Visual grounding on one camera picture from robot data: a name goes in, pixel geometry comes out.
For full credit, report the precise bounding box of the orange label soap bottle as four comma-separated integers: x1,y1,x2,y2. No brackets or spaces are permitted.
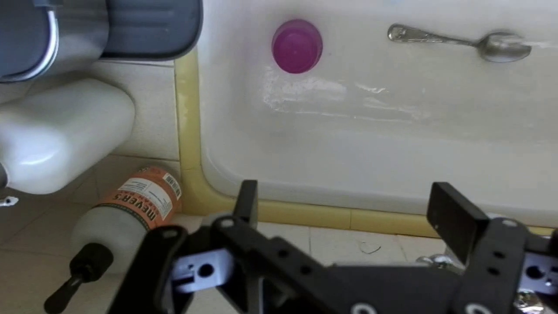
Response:
42,163,185,314

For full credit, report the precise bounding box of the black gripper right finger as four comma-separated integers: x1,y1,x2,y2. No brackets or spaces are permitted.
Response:
426,181,558,314

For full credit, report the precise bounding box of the silver spoon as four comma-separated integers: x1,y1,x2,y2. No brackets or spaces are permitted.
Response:
386,22,534,64

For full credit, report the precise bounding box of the white soap bottle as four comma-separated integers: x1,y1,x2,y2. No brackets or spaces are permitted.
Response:
0,76,138,196

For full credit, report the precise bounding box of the purple plastic cup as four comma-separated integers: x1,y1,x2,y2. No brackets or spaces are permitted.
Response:
271,17,325,74

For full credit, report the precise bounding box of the white sink basin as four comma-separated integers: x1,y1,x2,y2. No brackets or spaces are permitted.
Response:
197,0,558,228

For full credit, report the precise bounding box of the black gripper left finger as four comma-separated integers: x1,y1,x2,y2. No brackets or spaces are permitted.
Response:
110,179,351,314

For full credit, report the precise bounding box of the grey metal pot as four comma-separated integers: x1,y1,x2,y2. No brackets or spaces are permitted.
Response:
0,0,110,83

